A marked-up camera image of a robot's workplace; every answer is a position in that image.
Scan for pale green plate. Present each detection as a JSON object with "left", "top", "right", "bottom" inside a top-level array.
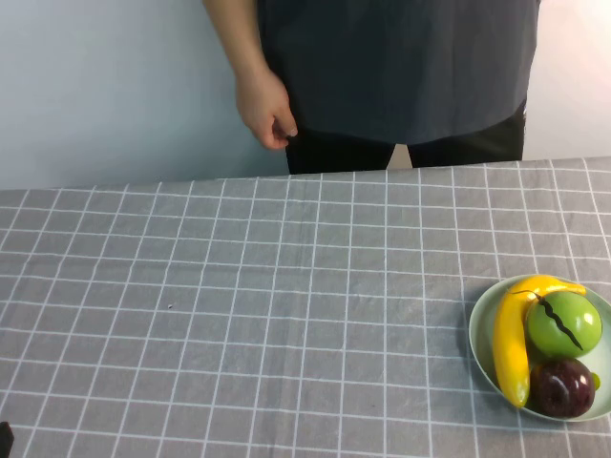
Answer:
[{"left": 468, "top": 275, "right": 611, "bottom": 423}]

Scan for person's right hand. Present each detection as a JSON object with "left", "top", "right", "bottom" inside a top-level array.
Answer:
[{"left": 236, "top": 64, "right": 300, "bottom": 153}]

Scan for grey white-checked tablecloth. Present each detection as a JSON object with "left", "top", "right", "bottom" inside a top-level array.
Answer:
[{"left": 0, "top": 156, "right": 611, "bottom": 458}]

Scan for person's right forearm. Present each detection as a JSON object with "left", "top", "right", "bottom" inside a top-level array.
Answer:
[{"left": 202, "top": 0, "right": 278, "bottom": 82}]

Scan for dark purple round fruit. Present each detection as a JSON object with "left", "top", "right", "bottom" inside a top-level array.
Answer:
[{"left": 529, "top": 357, "right": 597, "bottom": 419}]

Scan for black trousers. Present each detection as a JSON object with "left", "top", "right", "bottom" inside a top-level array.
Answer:
[{"left": 284, "top": 97, "right": 527, "bottom": 176}]

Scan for person in dark shirt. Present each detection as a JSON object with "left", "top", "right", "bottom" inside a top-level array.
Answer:
[{"left": 255, "top": 0, "right": 541, "bottom": 147}]

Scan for green apple with black stem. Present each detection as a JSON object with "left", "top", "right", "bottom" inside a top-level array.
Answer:
[{"left": 524, "top": 290, "right": 603, "bottom": 360}]

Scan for yellow plastic banana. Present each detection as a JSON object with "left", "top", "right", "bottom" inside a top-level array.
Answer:
[{"left": 492, "top": 274, "right": 587, "bottom": 409}]

